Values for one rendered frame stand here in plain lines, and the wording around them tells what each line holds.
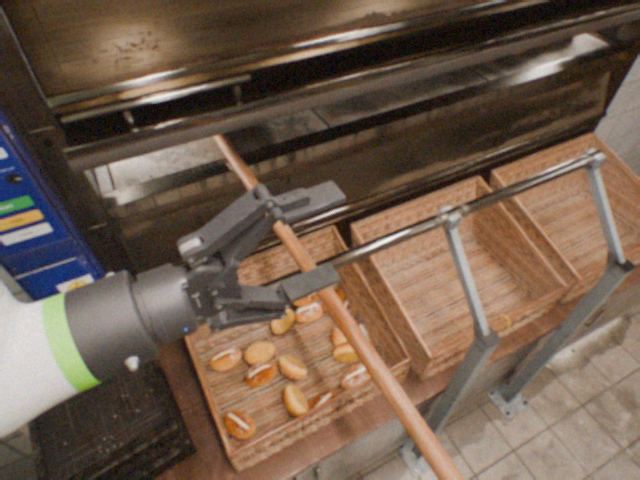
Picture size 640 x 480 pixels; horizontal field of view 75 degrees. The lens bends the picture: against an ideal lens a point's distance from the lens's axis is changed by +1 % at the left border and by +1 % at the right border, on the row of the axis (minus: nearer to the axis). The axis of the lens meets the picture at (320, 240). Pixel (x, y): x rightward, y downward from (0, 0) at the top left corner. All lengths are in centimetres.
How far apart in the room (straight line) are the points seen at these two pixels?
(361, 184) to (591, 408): 148
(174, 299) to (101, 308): 6
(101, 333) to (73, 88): 57
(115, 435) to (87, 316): 76
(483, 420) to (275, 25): 172
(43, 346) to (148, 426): 74
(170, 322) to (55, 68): 58
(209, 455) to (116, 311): 96
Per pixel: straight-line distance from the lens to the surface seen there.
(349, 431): 132
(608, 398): 235
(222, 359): 136
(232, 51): 92
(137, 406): 116
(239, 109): 82
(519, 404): 214
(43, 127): 95
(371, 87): 94
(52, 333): 42
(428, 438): 68
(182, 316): 42
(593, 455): 220
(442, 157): 148
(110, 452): 115
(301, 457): 130
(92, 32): 89
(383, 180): 135
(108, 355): 42
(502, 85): 153
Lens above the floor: 184
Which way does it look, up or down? 48 degrees down
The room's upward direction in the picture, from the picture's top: straight up
